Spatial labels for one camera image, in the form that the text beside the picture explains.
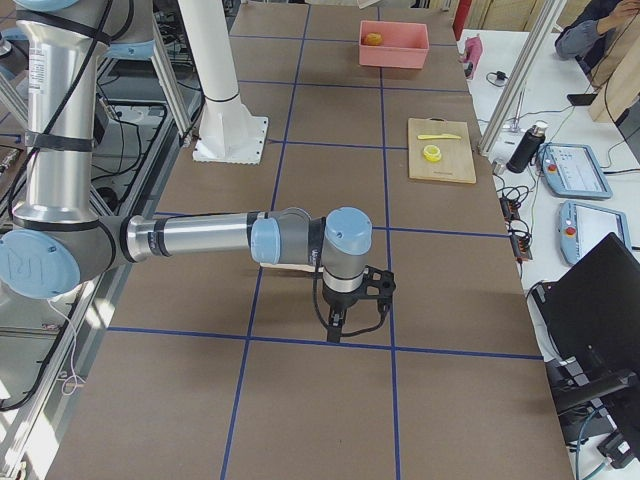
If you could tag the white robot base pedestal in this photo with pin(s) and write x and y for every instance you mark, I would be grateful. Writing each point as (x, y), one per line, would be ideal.
(228, 132)

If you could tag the far blue teach pendant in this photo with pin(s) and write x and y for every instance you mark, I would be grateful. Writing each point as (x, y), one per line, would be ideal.
(572, 171)

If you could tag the blue teach pendant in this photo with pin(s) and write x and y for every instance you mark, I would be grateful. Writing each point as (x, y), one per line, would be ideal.
(572, 171)
(582, 226)

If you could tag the aluminium frame post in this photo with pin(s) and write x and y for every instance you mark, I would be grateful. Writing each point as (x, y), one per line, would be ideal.
(549, 13)

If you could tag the pink plastic bin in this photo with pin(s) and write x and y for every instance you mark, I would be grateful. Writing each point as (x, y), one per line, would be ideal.
(405, 44)

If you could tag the black water bottle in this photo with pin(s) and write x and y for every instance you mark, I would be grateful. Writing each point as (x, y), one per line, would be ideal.
(528, 146)

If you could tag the yellow toy lemon slice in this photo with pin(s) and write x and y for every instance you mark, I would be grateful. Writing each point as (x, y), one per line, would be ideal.
(432, 153)

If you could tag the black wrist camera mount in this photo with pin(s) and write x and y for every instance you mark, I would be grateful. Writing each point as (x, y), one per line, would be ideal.
(378, 285)

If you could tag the wooden cutting board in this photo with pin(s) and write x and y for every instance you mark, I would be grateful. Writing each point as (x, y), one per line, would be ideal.
(457, 161)

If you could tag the brown toy potato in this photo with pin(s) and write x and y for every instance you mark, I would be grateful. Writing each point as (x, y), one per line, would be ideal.
(373, 39)

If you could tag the yellow toy knife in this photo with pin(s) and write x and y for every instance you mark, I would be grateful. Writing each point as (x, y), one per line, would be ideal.
(443, 136)

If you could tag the near blue teach pendant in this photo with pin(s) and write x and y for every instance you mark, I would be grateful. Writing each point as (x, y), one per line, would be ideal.
(582, 226)

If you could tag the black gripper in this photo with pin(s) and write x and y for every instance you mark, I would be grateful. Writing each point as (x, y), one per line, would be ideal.
(340, 300)

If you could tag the black laptop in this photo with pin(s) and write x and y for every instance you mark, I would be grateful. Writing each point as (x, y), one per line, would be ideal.
(593, 316)

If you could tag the seated person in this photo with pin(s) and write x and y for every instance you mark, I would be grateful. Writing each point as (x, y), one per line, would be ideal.
(599, 38)

